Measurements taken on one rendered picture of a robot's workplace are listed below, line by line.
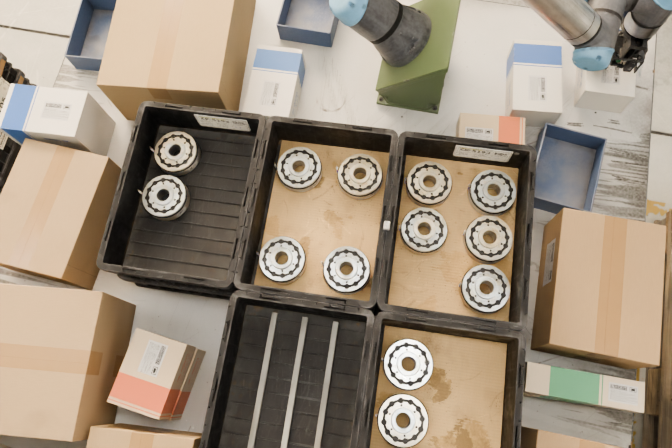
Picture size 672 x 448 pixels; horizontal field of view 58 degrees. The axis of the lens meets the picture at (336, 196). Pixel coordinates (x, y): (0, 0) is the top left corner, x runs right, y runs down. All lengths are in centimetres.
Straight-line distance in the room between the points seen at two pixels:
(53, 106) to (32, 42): 133
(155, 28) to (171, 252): 56
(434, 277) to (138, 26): 94
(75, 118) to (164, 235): 36
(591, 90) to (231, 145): 90
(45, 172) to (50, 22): 145
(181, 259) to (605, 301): 93
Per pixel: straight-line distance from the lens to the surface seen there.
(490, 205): 140
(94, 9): 198
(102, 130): 171
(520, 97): 160
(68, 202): 155
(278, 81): 160
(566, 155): 166
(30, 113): 166
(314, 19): 179
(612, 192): 167
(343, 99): 166
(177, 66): 155
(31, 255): 155
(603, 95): 168
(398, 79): 154
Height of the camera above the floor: 218
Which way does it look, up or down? 71 degrees down
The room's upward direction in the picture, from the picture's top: 10 degrees counter-clockwise
